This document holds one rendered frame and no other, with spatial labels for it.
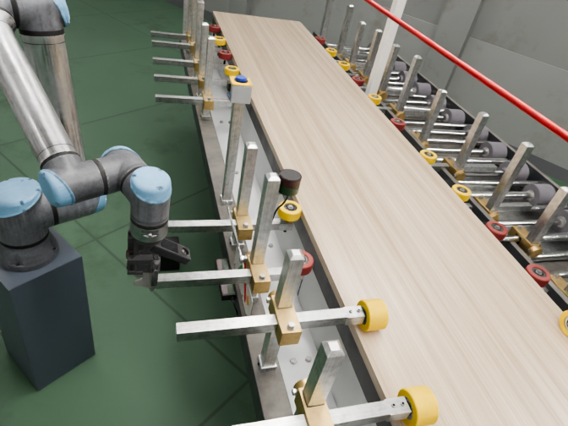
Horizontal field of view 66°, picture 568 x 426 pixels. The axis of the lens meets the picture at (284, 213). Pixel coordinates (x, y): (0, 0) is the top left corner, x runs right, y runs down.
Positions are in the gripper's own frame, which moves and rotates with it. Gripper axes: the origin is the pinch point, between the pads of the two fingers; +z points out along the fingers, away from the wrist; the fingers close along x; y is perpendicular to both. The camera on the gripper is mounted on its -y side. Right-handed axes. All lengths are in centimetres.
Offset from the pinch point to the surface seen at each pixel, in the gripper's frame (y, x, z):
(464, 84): -303, -274, 22
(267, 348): -28.2, 22.5, 0.8
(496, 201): -137, -30, -12
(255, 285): -27.6, 4.8, -4.4
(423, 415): -52, 53, -16
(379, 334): -55, 28, -10
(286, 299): -29.1, 22.5, -18.6
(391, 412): -45, 51, -15
